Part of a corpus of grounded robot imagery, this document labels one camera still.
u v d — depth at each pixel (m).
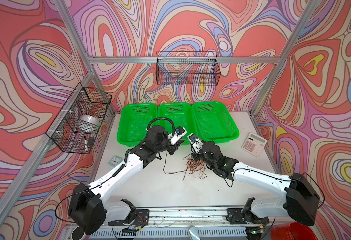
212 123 1.14
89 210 0.39
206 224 0.73
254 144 0.99
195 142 0.64
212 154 0.57
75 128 0.71
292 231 0.69
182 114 1.18
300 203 0.40
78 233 0.65
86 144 0.72
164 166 0.77
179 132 0.63
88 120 0.73
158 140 0.58
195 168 0.84
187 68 0.96
